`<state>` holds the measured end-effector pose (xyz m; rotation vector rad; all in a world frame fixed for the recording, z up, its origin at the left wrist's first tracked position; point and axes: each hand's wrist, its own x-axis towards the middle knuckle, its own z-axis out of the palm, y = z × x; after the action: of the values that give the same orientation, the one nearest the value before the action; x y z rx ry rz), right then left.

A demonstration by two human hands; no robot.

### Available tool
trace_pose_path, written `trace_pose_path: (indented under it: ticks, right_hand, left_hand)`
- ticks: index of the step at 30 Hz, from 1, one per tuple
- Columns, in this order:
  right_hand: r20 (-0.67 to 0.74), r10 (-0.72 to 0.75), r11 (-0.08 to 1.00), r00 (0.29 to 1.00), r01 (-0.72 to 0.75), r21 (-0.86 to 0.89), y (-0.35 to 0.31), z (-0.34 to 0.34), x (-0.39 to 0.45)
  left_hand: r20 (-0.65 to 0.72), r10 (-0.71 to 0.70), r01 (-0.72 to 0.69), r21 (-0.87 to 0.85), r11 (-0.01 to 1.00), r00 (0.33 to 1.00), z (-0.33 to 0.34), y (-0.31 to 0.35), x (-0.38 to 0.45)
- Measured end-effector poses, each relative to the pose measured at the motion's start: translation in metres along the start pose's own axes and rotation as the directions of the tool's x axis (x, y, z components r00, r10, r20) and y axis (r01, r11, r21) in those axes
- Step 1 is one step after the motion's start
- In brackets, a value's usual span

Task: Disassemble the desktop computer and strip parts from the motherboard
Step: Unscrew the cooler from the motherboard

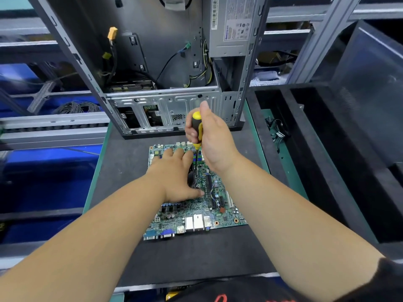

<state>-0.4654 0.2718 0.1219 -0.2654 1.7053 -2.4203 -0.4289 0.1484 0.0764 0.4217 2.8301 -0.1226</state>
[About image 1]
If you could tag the person's right hand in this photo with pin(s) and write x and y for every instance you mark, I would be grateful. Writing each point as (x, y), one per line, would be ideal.
(217, 141)

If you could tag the person's left hand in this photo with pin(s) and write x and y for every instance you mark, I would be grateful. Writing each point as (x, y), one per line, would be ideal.
(170, 179)

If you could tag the green motherboard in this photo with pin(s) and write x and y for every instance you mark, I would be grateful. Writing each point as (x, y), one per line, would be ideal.
(217, 214)

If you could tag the grey computer case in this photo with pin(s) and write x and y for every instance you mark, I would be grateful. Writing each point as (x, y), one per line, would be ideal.
(151, 34)

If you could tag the grey side panel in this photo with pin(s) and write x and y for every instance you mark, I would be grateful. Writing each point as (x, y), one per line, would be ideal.
(371, 91)

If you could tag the person's left forearm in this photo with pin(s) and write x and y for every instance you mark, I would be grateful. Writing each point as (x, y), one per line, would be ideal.
(69, 248)

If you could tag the person's right forearm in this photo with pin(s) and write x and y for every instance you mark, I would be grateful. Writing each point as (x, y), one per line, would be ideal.
(296, 229)

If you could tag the person's black printed shirt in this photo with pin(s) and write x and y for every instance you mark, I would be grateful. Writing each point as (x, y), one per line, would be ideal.
(252, 291)

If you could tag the person's black right sleeve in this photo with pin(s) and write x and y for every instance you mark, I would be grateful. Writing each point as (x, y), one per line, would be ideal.
(374, 283)

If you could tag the white plastic bags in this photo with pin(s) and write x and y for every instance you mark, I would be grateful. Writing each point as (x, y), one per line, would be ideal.
(264, 77)

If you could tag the empty black foam tray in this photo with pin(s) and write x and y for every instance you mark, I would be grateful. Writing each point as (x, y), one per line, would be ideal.
(315, 154)

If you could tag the yellow box with green button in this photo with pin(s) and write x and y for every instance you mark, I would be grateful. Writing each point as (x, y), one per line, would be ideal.
(172, 294)

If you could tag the silver power supply unit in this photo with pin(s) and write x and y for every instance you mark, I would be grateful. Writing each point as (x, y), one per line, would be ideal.
(236, 25)

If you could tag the green upper shelf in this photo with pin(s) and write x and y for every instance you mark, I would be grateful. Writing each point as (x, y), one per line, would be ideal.
(25, 25)

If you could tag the grey roller conveyor rail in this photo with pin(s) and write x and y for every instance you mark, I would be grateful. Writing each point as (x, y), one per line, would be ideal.
(50, 132)

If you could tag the aluminium frame post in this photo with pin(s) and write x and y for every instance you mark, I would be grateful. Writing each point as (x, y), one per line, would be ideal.
(321, 40)

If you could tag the dark metal frame leg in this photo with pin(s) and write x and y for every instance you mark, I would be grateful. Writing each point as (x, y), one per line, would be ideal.
(12, 102)

